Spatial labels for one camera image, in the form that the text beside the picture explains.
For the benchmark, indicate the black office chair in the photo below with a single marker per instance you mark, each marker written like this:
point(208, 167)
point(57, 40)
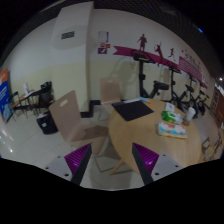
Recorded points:
point(45, 93)

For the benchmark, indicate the purple wall poster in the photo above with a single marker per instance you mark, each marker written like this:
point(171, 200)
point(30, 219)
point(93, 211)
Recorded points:
point(102, 50)

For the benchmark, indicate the green wet wipes pack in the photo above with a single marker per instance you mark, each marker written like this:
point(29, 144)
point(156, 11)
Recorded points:
point(170, 117)

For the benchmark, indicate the white tissue box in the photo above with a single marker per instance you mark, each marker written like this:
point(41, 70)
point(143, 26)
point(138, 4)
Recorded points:
point(170, 106)

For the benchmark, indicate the grey wall sign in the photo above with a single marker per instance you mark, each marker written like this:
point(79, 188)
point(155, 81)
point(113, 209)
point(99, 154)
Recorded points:
point(67, 35)

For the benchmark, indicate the group of wooden chairs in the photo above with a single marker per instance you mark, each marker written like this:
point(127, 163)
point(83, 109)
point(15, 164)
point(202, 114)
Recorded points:
point(213, 145)

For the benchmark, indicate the black mouse pad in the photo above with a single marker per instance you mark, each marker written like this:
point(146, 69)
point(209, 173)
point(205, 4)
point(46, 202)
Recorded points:
point(132, 110)

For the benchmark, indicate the dark red athlete wall decal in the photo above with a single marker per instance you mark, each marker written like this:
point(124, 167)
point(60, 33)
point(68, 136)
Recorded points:
point(142, 41)
point(171, 53)
point(159, 51)

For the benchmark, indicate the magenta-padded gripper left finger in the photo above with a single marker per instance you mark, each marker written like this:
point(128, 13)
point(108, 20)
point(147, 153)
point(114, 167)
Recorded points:
point(77, 159)

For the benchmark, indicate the blue and orange tube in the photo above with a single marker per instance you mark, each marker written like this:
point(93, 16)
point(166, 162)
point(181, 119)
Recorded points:
point(145, 99)

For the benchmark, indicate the blue standing banner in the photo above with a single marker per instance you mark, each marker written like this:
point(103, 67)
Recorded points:
point(5, 96)

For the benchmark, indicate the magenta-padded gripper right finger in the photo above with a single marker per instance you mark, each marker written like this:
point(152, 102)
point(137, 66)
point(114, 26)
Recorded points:
point(146, 159)

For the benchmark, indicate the small wooden desk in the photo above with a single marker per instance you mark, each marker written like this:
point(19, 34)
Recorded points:
point(21, 99)

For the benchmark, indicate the colourful patchwork towel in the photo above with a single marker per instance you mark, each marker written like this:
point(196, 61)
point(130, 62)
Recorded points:
point(171, 130)

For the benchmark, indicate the white wall poster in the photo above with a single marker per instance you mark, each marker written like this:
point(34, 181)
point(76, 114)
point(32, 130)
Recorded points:
point(103, 36)

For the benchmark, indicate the round ceiling light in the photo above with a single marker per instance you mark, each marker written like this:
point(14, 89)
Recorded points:
point(220, 79)

